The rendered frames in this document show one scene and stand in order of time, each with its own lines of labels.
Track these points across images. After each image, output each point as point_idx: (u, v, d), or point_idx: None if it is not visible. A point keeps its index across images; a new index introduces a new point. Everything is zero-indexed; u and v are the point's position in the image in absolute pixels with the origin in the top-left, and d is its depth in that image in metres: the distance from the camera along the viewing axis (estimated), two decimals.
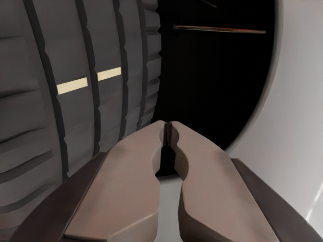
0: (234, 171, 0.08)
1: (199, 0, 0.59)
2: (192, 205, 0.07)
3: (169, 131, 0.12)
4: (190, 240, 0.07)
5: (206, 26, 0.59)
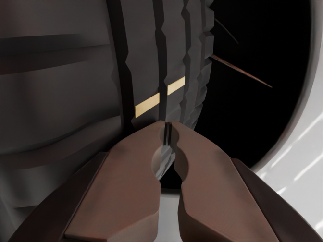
0: (234, 171, 0.08)
1: (225, 31, 0.58)
2: (192, 205, 0.07)
3: (168, 131, 0.12)
4: (190, 240, 0.07)
5: (223, 59, 0.60)
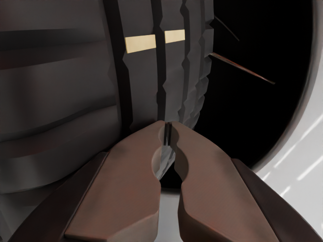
0: (234, 171, 0.08)
1: (225, 29, 0.58)
2: (192, 205, 0.07)
3: (168, 131, 0.12)
4: (190, 240, 0.07)
5: (224, 57, 0.59)
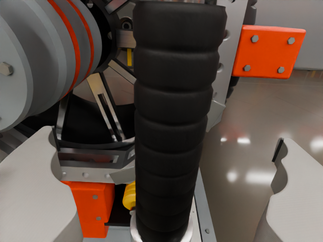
0: None
1: None
2: (276, 218, 0.06)
3: (278, 146, 0.11)
4: None
5: None
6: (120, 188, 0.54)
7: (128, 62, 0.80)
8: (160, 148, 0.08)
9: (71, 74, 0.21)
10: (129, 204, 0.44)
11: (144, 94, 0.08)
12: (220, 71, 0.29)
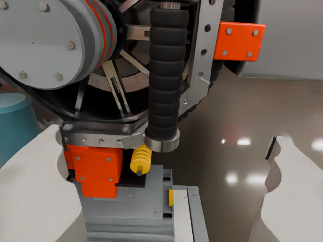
0: None
1: None
2: (270, 216, 0.06)
3: (271, 144, 0.11)
4: None
5: None
6: (127, 160, 0.65)
7: None
8: (161, 73, 0.19)
9: (101, 54, 0.32)
10: (135, 168, 0.55)
11: (155, 47, 0.18)
12: (205, 55, 0.39)
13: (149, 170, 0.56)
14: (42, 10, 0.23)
